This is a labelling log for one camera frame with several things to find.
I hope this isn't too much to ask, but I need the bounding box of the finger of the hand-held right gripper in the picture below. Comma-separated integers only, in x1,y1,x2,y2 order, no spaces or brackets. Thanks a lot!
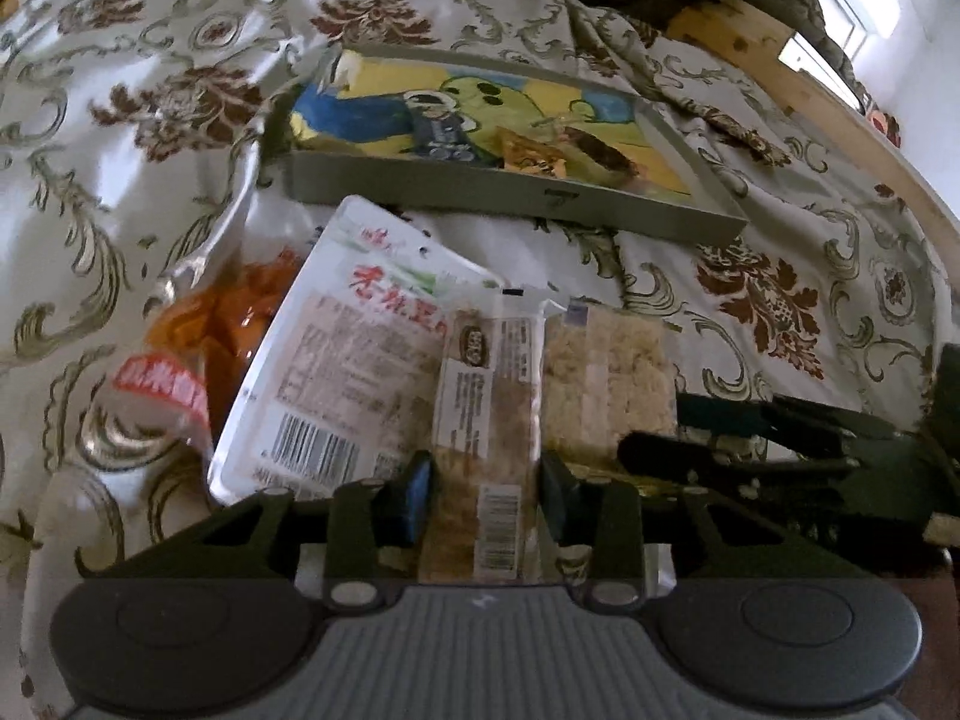
616,431,856,487
675,390,905,442

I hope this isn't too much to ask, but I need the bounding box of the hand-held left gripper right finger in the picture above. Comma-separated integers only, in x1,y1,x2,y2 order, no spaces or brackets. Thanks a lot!
540,454,886,606

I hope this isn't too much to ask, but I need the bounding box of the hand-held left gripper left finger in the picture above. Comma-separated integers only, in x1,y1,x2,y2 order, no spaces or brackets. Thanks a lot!
79,454,437,606

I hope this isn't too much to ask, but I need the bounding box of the clear floss cake packet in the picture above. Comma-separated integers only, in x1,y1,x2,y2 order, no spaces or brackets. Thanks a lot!
416,281,567,582

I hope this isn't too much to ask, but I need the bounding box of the clear rice crisp packet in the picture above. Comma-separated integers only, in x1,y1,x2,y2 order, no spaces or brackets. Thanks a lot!
540,300,680,466

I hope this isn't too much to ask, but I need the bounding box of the white snack packet red print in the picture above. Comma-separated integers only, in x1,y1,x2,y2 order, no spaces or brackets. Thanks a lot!
206,195,503,507

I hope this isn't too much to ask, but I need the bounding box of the clear bag of orange snacks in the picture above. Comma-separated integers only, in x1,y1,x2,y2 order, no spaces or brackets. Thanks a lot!
79,244,301,466

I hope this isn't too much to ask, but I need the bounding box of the grey tray with cartoon picture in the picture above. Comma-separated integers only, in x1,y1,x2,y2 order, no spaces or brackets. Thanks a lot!
281,45,751,245

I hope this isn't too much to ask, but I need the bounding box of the dark brown snack packet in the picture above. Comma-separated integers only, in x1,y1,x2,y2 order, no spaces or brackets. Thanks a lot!
559,124,640,181

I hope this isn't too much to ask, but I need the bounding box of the golden snack packet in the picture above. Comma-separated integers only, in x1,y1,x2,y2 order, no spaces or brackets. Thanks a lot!
495,126,571,177

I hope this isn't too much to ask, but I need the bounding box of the dark blue snack packet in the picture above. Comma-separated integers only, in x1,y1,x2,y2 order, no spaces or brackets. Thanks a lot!
401,90,482,164

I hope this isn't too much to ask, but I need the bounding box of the floral printed bedspread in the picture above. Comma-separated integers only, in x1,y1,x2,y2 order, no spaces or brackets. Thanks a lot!
0,0,960,698

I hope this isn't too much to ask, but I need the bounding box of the red printed box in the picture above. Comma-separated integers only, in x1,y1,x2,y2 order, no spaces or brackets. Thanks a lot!
868,109,906,149

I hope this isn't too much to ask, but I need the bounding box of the wooden bed frame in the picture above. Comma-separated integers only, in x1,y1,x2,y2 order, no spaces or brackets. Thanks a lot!
667,0,960,241

